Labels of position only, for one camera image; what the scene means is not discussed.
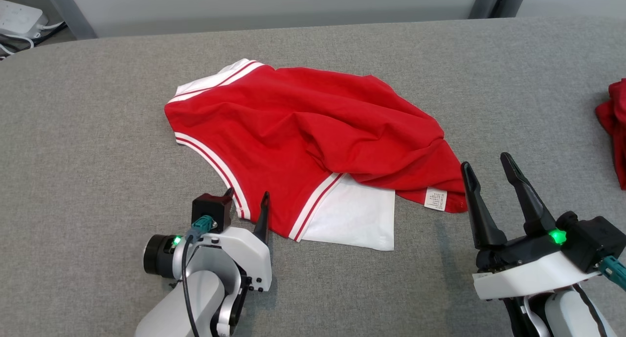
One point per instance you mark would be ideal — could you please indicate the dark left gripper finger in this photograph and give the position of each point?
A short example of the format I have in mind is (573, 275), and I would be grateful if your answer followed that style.
(264, 219)
(230, 192)

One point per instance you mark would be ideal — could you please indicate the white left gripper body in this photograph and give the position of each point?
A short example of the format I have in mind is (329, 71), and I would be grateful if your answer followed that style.
(254, 263)

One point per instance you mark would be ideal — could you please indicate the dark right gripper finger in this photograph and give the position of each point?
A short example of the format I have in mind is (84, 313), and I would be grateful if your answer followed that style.
(533, 214)
(481, 219)

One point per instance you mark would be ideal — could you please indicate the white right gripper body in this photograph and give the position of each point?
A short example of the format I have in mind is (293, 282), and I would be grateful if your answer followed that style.
(523, 276)

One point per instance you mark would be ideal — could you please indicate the red shirt with white sleeves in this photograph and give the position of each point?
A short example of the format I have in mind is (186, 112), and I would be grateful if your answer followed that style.
(293, 131)

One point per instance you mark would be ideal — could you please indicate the red shorts with white stripes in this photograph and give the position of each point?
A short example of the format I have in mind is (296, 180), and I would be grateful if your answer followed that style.
(617, 126)

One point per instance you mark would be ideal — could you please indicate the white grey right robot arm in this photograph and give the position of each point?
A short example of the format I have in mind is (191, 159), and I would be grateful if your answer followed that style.
(562, 317)

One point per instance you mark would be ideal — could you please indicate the white multi-socket power strip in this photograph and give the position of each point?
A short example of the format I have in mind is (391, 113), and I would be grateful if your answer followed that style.
(19, 16)

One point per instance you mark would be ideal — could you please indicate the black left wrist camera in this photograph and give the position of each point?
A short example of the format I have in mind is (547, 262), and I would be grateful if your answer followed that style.
(210, 210)

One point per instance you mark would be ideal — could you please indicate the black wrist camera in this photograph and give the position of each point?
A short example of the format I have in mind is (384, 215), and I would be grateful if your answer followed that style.
(592, 239)
(210, 210)

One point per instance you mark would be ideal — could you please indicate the teal left camera connector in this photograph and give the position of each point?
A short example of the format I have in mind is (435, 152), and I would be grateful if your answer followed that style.
(203, 225)

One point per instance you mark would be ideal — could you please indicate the teal camera connector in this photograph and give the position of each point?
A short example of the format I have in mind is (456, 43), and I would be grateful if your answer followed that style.
(614, 271)
(203, 225)

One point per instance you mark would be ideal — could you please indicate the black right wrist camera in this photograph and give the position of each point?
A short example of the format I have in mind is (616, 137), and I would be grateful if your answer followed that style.
(592, 239)

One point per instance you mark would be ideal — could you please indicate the teal right camera connector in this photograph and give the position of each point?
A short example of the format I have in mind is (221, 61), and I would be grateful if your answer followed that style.
(614, 271)

